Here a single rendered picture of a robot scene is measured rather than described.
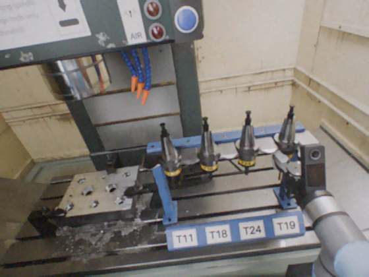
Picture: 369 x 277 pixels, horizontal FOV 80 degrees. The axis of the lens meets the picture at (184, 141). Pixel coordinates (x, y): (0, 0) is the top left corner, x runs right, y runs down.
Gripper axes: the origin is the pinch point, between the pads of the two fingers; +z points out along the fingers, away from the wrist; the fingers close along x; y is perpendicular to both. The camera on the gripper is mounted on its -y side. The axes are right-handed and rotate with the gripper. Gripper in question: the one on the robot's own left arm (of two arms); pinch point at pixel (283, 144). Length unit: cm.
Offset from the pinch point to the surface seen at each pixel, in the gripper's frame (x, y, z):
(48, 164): -140, 62, 86
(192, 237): -30.2, 26.2, -10.0
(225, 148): -16.9, -1.8, -0.6
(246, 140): -11.9, -5.5, -3.0
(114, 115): -64, 10, 52
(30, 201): -123, 50, 38
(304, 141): 4.5, -2.1, -2.6
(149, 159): -38.9, -1.5, -0.8
